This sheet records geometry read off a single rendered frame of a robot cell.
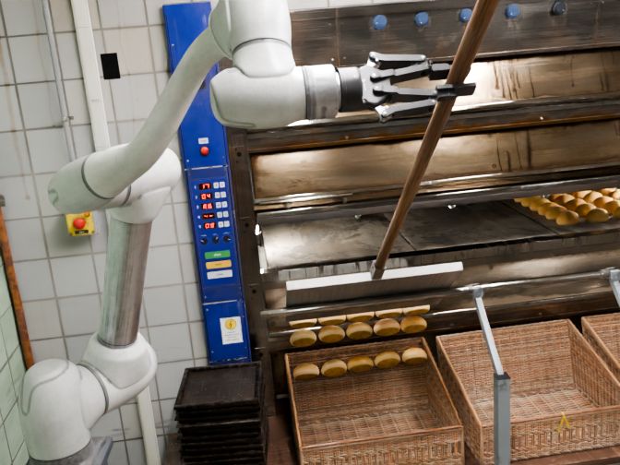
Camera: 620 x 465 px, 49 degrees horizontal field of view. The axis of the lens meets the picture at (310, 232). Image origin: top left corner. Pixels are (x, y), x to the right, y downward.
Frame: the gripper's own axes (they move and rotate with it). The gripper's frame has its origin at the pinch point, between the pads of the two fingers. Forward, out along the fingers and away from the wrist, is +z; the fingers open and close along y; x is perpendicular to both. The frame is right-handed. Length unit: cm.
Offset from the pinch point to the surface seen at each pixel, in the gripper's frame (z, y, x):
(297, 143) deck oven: -15, -57, -117
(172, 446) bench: -72, 35, -173
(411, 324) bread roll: 21, 6, -149
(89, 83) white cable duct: -83, -77, -99
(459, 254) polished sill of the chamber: 44, -18, -145
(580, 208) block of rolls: 106, -39, -162
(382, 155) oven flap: 16, -52, -122
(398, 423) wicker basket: 13, 38, -166
